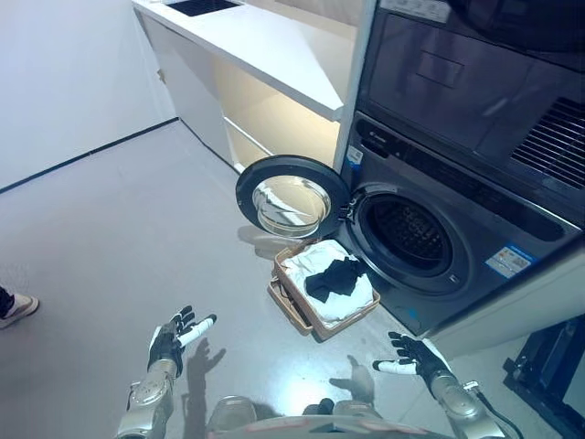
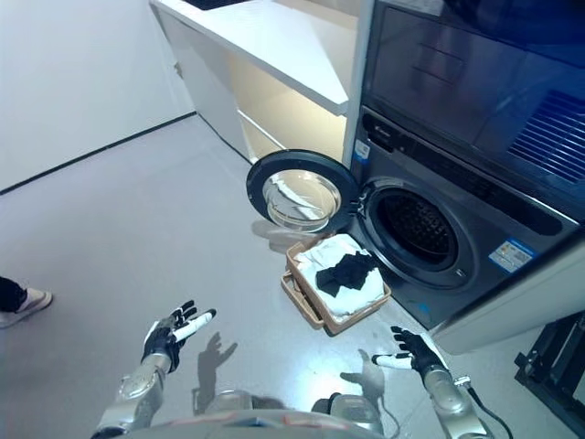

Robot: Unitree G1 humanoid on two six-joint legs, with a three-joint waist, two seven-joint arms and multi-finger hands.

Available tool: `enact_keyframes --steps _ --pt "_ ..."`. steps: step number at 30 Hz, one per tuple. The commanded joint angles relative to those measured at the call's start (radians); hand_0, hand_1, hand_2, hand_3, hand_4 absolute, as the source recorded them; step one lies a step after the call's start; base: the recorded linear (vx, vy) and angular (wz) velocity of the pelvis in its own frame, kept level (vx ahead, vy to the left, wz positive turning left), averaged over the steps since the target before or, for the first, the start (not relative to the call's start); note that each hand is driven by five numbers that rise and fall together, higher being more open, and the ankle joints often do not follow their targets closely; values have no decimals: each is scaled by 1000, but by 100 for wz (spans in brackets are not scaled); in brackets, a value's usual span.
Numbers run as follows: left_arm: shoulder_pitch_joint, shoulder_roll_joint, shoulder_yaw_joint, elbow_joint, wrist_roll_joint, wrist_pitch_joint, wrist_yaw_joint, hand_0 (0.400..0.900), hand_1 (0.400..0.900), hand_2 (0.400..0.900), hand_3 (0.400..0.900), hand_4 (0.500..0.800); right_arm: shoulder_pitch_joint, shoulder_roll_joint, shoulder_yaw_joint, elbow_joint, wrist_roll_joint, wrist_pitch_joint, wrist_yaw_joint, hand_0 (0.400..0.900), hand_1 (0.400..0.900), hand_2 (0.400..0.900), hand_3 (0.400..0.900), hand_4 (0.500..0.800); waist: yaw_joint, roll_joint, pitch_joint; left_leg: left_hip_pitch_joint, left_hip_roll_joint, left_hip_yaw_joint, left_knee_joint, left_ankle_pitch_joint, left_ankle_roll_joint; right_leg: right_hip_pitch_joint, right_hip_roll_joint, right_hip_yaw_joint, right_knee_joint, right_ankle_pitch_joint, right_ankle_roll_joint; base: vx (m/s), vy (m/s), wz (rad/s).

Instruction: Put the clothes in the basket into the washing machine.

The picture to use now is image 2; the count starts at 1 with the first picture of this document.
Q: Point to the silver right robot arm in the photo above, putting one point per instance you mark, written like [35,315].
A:
[452,402]

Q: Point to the black metal stand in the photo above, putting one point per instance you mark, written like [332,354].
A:
[555,361]

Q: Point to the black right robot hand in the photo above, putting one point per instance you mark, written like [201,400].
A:
[418,351]

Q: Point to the black garment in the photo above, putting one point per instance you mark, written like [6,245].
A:
[345,273]

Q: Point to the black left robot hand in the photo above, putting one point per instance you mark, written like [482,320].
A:
[162,333]

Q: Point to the white appliance base plinth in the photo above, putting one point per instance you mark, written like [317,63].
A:
[507,320]

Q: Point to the round washing machine door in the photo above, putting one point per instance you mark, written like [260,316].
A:
[302,189]

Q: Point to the dark stacked dryer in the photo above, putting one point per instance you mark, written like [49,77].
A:
[475,78]

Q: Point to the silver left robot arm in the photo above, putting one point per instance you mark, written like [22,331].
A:
[132,397]

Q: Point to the grey front-load washing machine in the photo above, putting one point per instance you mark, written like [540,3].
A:
[461,228]

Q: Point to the white sneaker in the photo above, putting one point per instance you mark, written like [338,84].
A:
[25,305]

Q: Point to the white garment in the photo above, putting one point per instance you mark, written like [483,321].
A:
[352,292]

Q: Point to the silver robot torso and legs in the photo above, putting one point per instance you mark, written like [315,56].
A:
[279,417]

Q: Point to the white counter cabinet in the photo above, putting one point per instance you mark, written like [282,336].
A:
[256,68]

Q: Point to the brown plastic laundry basket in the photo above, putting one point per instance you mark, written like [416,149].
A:
[320,292]

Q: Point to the black trouser leg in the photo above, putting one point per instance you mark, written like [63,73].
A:
[10,295]

